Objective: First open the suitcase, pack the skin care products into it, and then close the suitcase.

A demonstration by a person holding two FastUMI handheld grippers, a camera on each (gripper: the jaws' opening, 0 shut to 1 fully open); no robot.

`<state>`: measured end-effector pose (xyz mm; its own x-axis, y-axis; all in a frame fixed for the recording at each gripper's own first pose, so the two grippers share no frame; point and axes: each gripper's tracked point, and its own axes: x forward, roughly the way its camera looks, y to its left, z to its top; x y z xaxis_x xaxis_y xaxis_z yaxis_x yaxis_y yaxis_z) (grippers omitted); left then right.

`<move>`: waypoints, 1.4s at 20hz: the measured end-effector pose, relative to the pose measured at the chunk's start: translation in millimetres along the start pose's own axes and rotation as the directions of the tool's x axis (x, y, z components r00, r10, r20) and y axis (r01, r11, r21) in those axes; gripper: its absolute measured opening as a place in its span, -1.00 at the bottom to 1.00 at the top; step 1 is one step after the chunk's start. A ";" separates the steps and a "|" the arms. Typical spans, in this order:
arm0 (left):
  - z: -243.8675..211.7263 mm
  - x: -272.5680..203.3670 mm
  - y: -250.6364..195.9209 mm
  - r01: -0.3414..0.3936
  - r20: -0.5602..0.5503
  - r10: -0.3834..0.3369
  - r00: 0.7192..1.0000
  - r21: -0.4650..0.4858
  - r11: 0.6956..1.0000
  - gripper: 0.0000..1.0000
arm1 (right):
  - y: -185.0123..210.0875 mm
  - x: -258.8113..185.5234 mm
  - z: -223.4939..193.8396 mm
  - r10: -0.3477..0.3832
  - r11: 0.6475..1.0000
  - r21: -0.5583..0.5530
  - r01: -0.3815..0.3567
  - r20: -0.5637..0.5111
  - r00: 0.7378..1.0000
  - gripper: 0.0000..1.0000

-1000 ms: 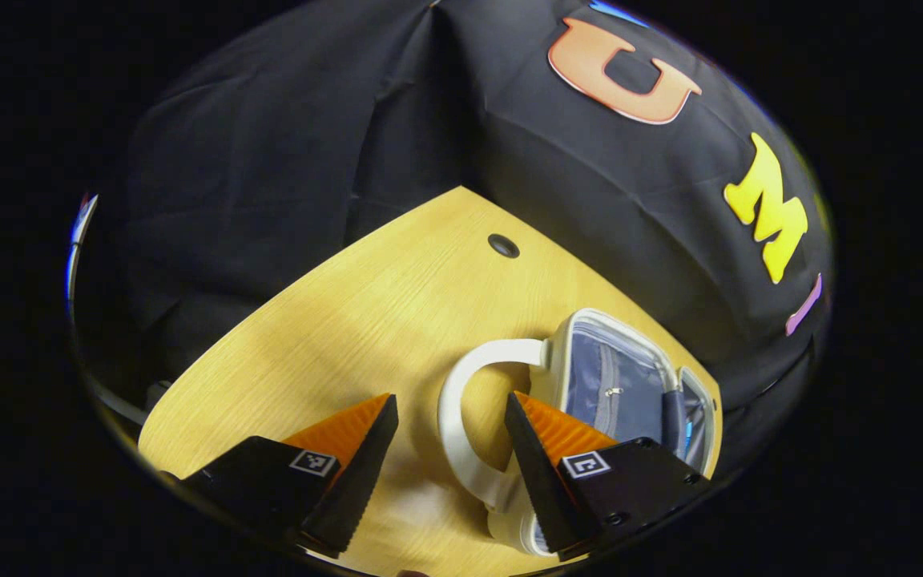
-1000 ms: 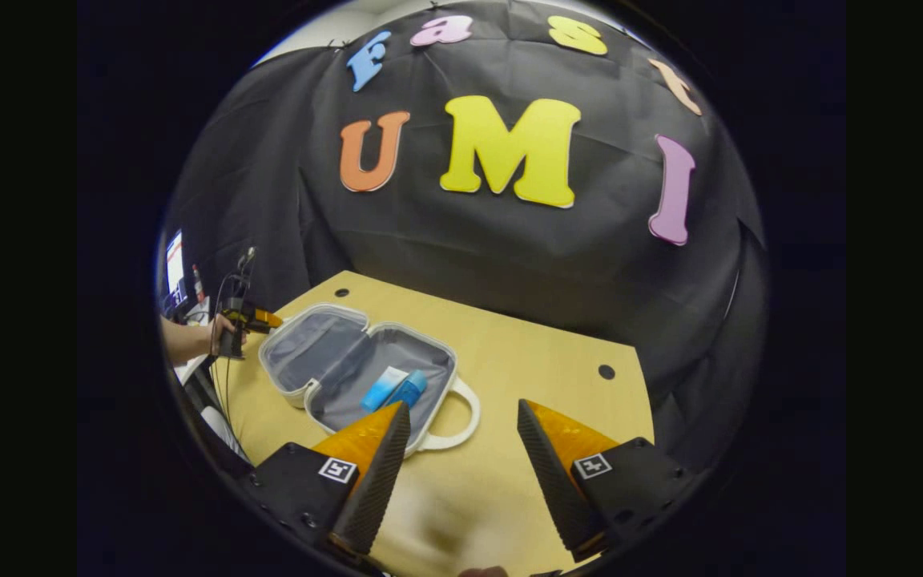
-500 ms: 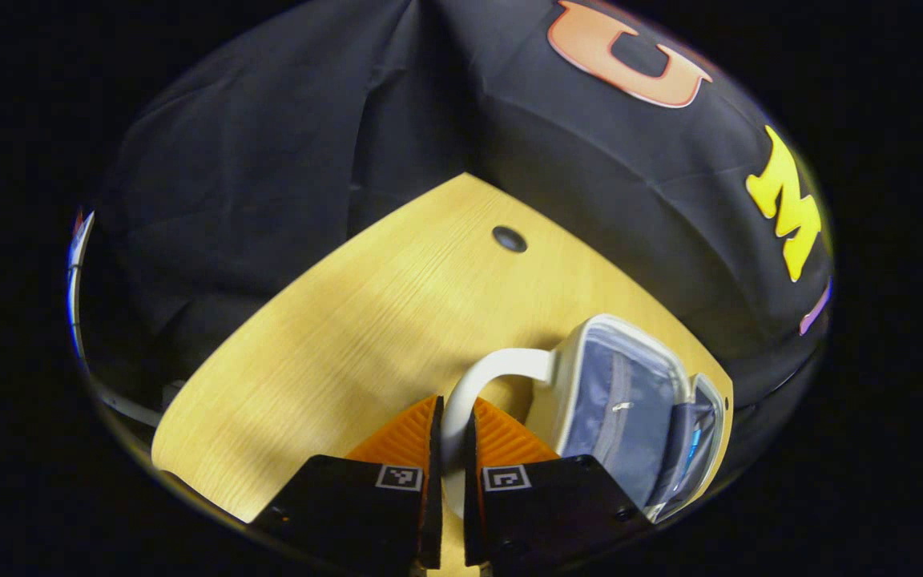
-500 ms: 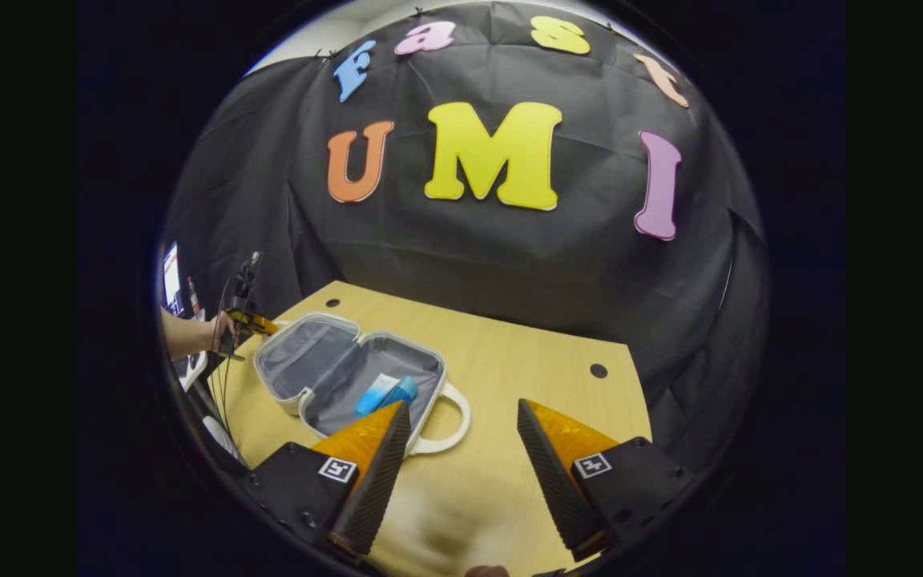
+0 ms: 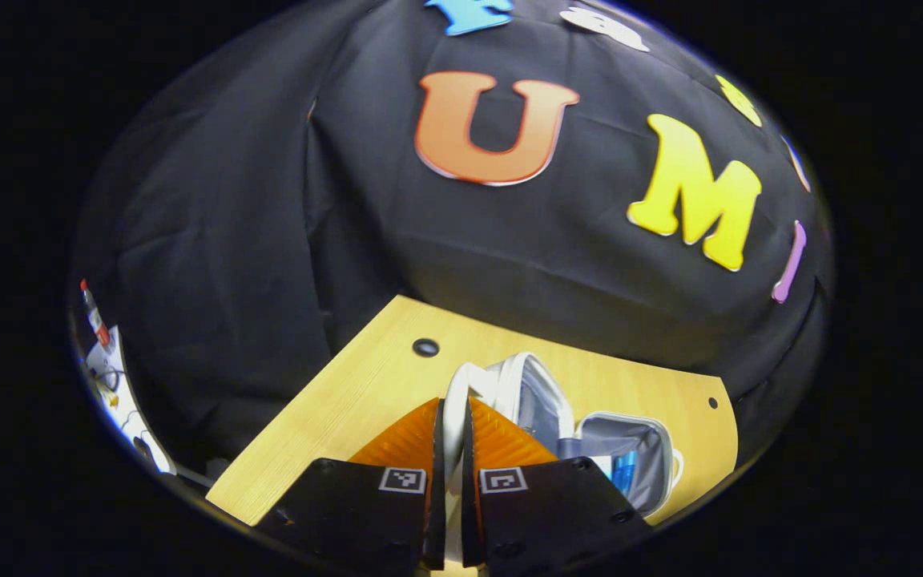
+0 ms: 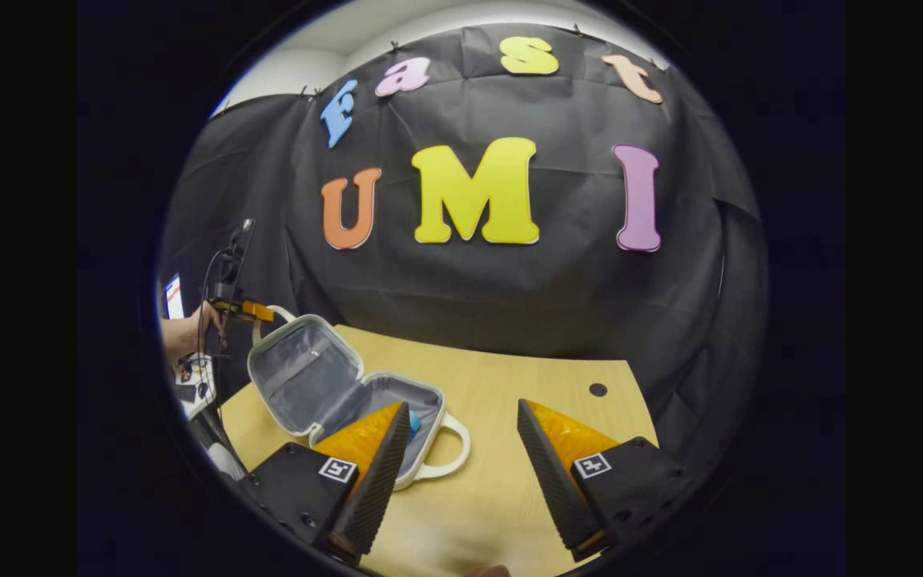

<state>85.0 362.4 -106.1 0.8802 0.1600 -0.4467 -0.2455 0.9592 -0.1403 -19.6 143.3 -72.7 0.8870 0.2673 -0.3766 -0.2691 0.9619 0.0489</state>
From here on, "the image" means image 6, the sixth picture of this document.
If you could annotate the white suitcase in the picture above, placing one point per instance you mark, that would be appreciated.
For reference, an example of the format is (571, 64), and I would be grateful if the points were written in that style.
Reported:
(301, 377)

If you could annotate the clear blue skin care tube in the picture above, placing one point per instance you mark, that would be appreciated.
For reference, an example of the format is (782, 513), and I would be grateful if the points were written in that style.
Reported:
(414, 425)

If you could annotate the grey rounded object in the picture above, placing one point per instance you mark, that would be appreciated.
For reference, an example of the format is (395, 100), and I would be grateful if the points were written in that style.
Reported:
(217, 449)

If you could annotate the computer screen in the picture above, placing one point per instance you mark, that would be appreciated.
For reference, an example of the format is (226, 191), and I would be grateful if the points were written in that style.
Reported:
(173, 296)

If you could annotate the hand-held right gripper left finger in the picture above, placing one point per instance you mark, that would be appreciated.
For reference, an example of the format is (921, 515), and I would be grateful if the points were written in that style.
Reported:
(377, 481)

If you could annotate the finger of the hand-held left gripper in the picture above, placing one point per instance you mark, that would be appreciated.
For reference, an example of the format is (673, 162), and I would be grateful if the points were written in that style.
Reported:
(257, 311)

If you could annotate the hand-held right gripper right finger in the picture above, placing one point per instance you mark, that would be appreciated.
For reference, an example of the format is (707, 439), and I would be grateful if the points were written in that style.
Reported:
(550, 481)

